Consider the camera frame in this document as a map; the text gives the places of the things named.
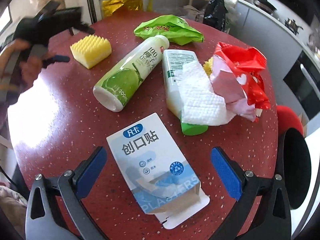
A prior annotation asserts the black plastic bag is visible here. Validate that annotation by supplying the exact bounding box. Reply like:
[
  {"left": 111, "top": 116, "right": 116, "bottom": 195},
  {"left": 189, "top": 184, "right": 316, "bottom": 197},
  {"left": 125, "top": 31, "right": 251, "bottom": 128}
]
[{"left": 203, "top": 0, "right": 228, "bottom": 32}]

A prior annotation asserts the pink paper napkin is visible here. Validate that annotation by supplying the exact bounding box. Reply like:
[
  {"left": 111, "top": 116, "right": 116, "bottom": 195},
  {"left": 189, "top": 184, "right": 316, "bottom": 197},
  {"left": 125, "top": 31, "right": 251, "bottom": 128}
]
[{"left": 210, "top": 55, "right": 257, "bottom": 121}]

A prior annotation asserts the yellow ridged sponge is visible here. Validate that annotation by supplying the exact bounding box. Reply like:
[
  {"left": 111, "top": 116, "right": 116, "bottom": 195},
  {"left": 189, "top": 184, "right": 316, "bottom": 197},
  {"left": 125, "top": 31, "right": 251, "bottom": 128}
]
[{"left": 70, "top": 35, "right": 112, "bottom": 69}]

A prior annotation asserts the black trash bin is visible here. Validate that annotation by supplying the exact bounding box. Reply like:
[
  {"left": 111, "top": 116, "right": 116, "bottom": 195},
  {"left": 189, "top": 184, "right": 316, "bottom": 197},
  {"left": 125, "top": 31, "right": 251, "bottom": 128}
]
[{"left": 275, "top": 128, "right": 311, "bottom": 210}]

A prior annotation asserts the white bottle green cap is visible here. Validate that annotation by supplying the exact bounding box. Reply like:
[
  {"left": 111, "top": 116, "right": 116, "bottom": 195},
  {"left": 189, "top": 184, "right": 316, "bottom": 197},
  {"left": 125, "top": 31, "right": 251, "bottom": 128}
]
[{"left": 162, "top": 49, "right": 208, "bottom": 136}]

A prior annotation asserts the red stool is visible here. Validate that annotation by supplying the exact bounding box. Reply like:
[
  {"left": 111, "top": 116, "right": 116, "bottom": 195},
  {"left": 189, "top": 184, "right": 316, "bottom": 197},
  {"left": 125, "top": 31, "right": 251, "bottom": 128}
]
[{"left": 277, "top": 105, "right": 304, "bottom": 135}]

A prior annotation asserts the person's left hand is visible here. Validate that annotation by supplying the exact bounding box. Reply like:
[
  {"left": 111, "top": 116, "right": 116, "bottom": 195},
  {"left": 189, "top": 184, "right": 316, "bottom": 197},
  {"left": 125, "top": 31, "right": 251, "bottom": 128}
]
[{"left": 1, "top": 39, "right": 55, "bottom": 93}]

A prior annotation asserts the coconut water bottle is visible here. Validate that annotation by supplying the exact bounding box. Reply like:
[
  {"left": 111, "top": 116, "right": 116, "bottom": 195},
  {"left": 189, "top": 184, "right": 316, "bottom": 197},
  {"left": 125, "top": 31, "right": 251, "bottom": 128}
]
[{"left": 93, "top": 35, "right": 169, "bottom": 112}]

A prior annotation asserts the white paper towel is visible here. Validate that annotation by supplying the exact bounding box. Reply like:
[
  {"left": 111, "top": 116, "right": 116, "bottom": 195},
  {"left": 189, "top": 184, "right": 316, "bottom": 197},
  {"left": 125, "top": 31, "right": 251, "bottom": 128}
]
[{"left": 178, "top": 60, "right": 236, "bottom": 126}]

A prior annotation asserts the red Hello Kitty snack bag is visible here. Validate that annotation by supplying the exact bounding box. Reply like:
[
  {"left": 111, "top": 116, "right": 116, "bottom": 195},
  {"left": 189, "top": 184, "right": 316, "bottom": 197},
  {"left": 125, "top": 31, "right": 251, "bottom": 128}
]
[{"left": 214, "top": 42, "right": 271, "bottom": 109}]

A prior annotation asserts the gold foil bag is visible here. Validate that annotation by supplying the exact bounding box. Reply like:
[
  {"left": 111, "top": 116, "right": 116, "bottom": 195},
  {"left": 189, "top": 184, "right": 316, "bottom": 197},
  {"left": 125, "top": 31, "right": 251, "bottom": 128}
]
[{"left": 101, "top": 0, "right": 143, "bottom": 18}]

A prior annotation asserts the black built-in oven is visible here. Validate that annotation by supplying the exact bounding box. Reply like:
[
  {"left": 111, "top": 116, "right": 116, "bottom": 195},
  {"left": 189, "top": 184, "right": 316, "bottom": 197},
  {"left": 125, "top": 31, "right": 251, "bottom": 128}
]
[{"left": 283, "top": 51, "right": 319, "bottom": 120}]

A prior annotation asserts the blue plasters box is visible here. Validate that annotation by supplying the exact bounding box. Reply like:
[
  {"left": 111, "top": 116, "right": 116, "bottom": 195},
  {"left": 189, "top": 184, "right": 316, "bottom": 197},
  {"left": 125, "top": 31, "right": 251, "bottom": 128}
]
[{"left": 106, "top": 113, "right": 210, "bottom": 229}]

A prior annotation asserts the green snack bag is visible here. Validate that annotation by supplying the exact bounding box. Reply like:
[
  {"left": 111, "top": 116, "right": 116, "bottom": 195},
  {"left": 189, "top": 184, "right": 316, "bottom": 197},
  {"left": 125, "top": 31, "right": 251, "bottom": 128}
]
[{"left": 133, "top": 15, "right": 204, "bottom": 46}]

